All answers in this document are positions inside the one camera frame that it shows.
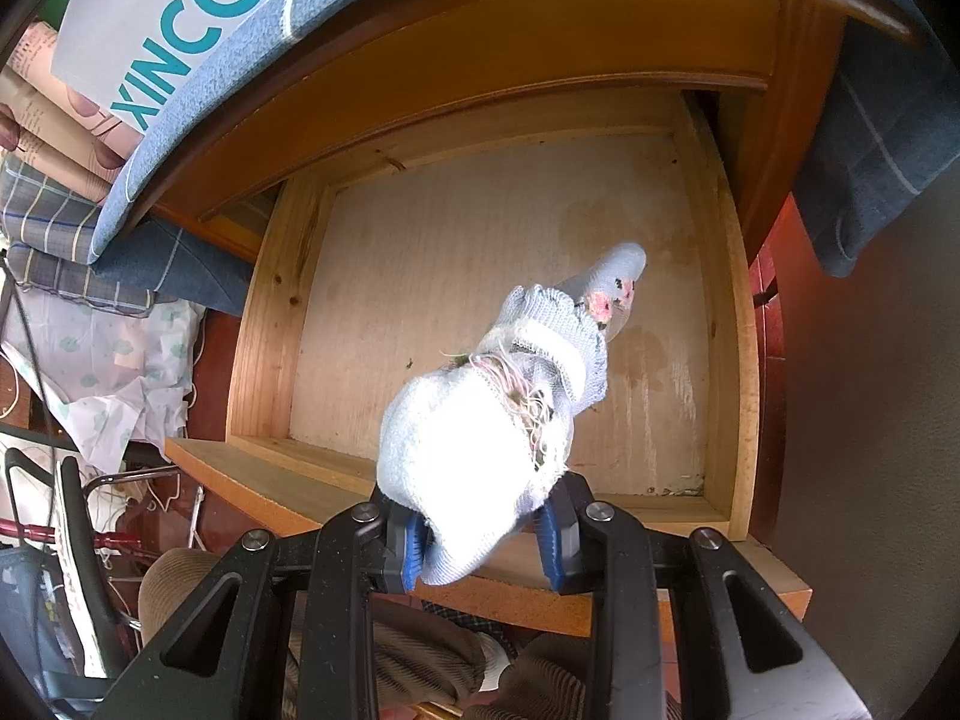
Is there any white leaf print cloth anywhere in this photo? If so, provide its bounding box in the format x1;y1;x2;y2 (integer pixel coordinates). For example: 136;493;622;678
0;292;203;470

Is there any blue checked cloth cover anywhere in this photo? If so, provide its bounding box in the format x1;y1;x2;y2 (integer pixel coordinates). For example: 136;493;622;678
86;0;960;316

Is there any wooden cabinet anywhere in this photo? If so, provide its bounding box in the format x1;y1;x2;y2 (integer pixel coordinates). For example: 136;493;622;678
154;0;920;278

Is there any metal wire rack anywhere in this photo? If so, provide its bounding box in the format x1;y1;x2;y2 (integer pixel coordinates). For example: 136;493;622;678
82;465;207;616

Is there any white cardboard shoe box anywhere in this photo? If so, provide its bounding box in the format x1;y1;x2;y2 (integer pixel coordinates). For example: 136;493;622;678
51;0;353;137

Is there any black folded cart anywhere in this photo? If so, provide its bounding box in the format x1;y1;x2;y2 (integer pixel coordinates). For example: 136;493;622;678
0;450;132;698

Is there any beige leaf print curtain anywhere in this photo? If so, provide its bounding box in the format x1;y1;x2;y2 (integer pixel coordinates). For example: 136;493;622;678
0;22;143;207

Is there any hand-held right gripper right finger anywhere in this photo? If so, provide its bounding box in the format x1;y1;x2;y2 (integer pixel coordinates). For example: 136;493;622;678
536;471;875;720

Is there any plaid slipper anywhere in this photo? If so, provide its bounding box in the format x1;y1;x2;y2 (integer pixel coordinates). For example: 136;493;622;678
420;598;526;653

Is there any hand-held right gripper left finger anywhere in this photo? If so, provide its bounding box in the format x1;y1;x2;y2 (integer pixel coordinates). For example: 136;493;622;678
90;484;432;720

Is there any person's corduroy trouser leg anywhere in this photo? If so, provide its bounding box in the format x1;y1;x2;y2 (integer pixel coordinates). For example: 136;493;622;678
139;547;496;720
465;634;676;720

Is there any pink floral sock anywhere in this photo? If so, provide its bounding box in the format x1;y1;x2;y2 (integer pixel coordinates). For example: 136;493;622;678
375;241;650;587

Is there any grey plaid cloth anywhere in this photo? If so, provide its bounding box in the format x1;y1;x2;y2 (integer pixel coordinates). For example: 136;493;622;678
0;157;155;316

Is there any wooden drawer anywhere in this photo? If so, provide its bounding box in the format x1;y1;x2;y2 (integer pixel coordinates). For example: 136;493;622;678
165;90;815;638

